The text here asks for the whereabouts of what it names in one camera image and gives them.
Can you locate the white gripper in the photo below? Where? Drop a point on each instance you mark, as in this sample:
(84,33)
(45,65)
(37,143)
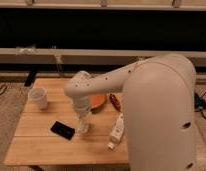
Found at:
(82,107)

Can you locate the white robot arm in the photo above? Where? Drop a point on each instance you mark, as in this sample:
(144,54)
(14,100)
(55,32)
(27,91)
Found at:
(158,107)

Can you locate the orange bowl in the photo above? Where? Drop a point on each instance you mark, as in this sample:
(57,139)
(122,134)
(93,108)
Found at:
(97,100)

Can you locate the black rectangular phone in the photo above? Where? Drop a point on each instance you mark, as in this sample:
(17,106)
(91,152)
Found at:
(63,130)

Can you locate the dark red snack item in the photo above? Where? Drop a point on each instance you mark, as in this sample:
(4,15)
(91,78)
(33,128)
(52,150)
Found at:
(115,102)

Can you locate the white squeeze bottle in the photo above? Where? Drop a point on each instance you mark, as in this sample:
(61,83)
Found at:
(117,132)

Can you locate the wooden table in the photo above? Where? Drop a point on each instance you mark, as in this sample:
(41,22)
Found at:
(49,136)

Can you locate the blue power adapter box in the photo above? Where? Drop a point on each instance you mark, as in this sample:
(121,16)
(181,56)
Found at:
(198,101)

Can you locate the black table leg post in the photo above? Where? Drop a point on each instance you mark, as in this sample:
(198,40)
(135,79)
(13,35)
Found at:
(30,78)

